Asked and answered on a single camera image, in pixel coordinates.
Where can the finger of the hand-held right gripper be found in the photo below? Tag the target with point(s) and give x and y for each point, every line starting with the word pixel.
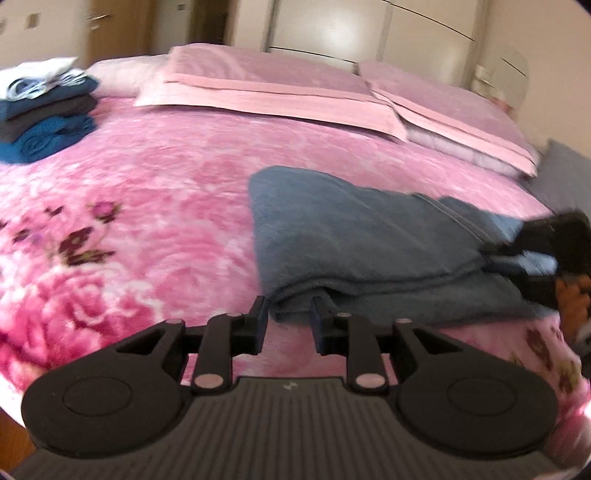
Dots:
pixel 505 247

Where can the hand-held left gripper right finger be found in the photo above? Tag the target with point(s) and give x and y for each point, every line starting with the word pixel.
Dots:
pixel 318 323

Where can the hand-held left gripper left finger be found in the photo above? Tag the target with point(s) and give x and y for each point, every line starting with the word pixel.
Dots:
pixel 256 323

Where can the blue jeans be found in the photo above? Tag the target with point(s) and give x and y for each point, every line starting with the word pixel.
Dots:
pixel 346 240

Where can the person's right hand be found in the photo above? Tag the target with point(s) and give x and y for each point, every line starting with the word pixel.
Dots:
pixel 575 295

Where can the grey-blue cushion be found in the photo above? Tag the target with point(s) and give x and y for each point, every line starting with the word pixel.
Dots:
pixel 563 175

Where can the lilac striped pillow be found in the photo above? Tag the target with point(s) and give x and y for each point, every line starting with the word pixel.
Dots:
pixel 443 145

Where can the pink floral blanket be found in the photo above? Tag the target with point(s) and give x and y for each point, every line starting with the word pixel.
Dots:
pixel 161 207

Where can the pink pillow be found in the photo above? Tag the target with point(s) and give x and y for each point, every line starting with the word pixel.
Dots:
pixel 438 101
pixel 258 78

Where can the oval mirror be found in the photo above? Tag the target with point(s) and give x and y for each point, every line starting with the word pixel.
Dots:
pixel 515 78

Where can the white tiered cosmetic shelf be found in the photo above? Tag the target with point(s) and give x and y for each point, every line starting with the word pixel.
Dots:
pixel 485 78

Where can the white wardrobe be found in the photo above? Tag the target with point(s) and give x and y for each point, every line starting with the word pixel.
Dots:
pixel 346 27

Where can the white striped pillow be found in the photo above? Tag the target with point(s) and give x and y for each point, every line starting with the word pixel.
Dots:
pixel 124 74

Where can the dark grey folded garment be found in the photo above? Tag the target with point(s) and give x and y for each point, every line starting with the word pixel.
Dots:
pixel 46 122

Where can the wooden door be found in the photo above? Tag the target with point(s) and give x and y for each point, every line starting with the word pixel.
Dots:
pixel 124 23

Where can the light blue folded garment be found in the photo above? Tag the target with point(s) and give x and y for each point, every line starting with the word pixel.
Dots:
pixel 27 87

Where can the white folded garment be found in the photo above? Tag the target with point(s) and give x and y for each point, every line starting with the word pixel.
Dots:
pixel 37 69

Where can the brown wall switch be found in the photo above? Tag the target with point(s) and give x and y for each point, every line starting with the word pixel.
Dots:
pixel 33 19

